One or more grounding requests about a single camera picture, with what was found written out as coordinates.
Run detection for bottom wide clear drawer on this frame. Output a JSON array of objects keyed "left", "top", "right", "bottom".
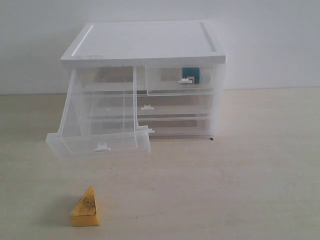
[{"left": 89, "top": 118, "right": 215, "bottom": 138}]

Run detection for wide clear drawer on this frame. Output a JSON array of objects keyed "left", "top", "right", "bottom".
[
  {"left": 89, "top": 118, "right": 215, "bottom": 138},
  {"left": 84, "top": 94, "right": 214, "bottom": 118}
]

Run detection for white plastic drawer cabinet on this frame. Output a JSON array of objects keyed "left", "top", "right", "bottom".
[{"left": 59, "top": 19, "right": 228, "bottom": 145}]

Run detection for yellow triangular sponge block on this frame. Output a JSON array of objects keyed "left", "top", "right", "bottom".
[{"left": 70, "top": 185, "right": 100, "bottom": 227}]

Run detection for white capped blue bottle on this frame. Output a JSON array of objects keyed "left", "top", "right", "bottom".
[{"left": 182, "top": 67, "right": 213, "bottom": 84}]

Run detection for middle wide clear drawer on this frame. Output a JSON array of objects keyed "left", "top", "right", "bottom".
[{"left": 84, "top": 94, "right": 214, "bottom": 118}]

